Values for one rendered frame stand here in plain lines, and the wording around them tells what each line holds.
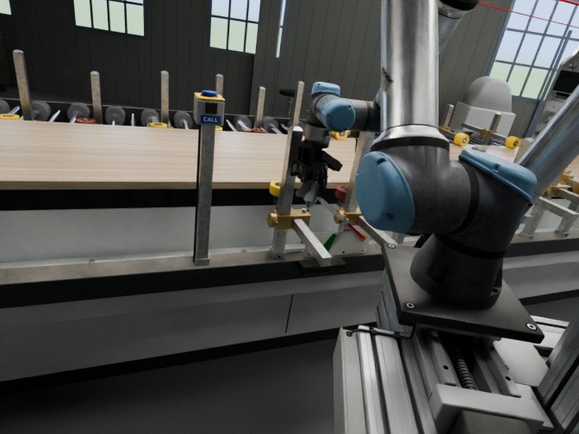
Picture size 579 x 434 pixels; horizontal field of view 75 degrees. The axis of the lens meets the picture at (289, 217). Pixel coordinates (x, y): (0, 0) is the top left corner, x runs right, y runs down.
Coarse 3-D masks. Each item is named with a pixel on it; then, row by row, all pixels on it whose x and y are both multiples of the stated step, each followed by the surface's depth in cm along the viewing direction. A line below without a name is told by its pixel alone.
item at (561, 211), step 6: (540, 198) 148; (540, 204) 147; (546, 204) 145; (552, 204) 143; (552, 210) 143; (558, 210) 141; (564, 210) 139; (570, 210) 140; (564, 216) 139; (570, 216) 137; (576, 216) 137
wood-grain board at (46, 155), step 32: (0, 128) 149; (32, 128) 154; (64, 128) 161; (96, 128) 167; (128, 128) 174; (160, 128) 182; (0, 160) 121; (32, 160) 125; (64, 160) 129; (96, 160) 133; (128, 160) 137; (160, 160) 142; (192, 160) 147; (224, 160) 153; (256, 160) 159; (352, 160) 180; (512, 160) 232; (576, 160) 262
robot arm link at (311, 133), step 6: (306, 126) 104; (312, 126) 108; (306, 132) 104; (312, 132) 102; (318, 132) 101; (324, 132) 102; (330, 132) 103; (306, 138) 104; (312, 138) 102; (318, 138) 102; (324, 138) 102; (330, 138) 104
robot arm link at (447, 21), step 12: (444, 0) 67; (456, 0) 66; (468, 0) 66; (444, 12) 69; (456, 12) 68; (444, 24) 71; (456, 24) 72; (444, 36) 73; (372, 108) 92; (372, 120) 92; (372, 132) 96
